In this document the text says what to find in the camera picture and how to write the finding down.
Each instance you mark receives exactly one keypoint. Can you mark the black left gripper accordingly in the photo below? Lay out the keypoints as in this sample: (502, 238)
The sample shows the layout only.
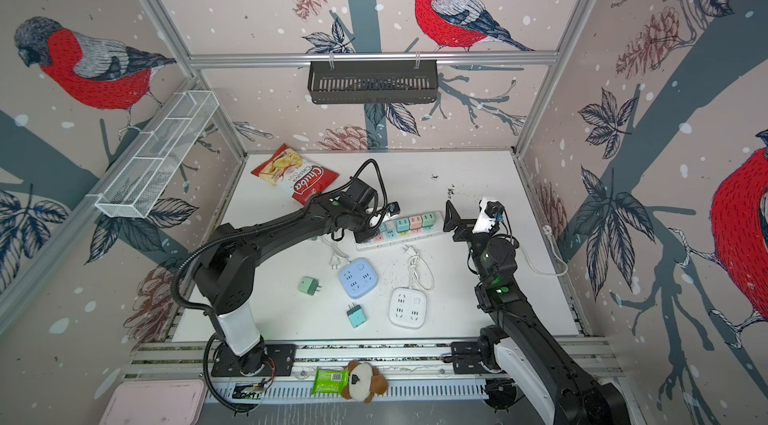
(365, 236)

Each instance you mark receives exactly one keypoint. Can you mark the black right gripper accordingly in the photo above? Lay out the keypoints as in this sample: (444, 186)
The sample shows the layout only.
(459, 225)

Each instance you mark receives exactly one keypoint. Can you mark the pink plug adapter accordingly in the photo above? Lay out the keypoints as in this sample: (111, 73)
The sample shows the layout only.
(415, 222)

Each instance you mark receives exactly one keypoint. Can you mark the teal plug adapter front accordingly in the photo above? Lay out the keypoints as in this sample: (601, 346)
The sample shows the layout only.
(356, 316)

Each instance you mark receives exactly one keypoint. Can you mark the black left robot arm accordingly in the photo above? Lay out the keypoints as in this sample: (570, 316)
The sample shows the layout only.
(218, 277)

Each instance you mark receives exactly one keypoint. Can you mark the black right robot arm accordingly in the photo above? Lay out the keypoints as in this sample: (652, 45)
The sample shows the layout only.
(517, 343)

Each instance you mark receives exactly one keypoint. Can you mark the white multicolour power strip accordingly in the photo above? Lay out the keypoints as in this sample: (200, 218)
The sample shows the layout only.
(379, 240)

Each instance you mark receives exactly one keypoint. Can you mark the blue square socket cube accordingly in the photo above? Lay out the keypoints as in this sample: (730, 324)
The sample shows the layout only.
(358, 278)

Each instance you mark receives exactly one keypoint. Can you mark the red Chuba chips bag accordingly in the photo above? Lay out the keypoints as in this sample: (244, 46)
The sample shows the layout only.
(295, 175)

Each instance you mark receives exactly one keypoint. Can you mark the white square socket cube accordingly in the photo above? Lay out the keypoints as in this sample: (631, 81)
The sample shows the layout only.
(408, 308)

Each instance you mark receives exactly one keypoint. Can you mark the brown plush dog toy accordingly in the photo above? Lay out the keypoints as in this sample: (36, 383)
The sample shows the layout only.
(364, 382)

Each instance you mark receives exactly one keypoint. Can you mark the green wet wipes pack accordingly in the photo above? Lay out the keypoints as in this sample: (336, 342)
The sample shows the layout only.
(329, 381)

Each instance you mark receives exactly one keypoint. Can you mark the pink tray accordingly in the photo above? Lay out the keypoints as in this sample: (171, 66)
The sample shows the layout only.
(161, 402)

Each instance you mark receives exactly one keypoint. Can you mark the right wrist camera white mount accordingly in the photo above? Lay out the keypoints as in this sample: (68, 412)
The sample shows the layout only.
(491, 214)

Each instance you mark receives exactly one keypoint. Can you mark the black hanging wall basket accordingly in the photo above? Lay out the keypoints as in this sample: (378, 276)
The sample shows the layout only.
(373, 82)

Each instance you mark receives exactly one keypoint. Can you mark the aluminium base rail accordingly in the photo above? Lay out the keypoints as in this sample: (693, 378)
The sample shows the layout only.
(420, 369)

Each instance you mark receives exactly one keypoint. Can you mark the white wire mesh shelf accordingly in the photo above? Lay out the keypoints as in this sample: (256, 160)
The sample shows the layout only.
(141, 182)

